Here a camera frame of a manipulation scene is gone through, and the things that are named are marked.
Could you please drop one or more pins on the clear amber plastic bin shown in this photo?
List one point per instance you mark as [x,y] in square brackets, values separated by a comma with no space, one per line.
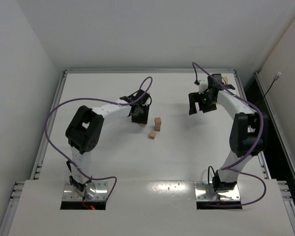
[224,81]

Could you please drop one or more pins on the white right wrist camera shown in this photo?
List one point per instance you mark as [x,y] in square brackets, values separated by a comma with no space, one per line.
[202,86]

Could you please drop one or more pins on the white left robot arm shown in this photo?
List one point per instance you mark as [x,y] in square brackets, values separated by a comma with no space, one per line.
[85,128]

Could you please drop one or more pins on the metal base plate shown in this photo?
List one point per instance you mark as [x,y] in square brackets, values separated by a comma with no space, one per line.
[93,192]
[204,193]

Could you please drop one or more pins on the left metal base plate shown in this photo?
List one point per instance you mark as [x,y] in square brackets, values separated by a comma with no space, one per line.
[93,192]

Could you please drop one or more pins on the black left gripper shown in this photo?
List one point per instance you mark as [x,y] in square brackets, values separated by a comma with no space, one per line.
[142,115]

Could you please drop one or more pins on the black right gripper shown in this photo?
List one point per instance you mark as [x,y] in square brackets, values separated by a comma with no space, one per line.
[199,101]

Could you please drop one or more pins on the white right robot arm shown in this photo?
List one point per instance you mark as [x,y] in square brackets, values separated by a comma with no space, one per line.
[248,136]

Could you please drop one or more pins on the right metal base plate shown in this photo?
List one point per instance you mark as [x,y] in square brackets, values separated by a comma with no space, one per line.
[204,193]

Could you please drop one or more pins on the aluminium table frame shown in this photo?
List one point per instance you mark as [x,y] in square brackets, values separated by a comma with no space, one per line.
[155,193]

